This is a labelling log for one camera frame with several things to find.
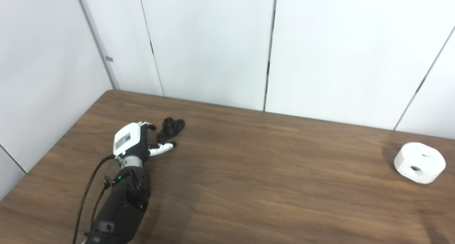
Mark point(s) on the black flanged holder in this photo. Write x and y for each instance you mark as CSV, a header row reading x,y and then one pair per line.
x,y
170,129

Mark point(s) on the small grey wall tag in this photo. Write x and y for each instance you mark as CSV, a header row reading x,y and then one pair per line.
x,y
109,59

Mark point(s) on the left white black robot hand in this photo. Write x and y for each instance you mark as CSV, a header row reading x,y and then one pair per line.
x,y
127,139

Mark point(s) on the round white piece with holes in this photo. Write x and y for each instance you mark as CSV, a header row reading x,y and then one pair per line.
x,y
419,163

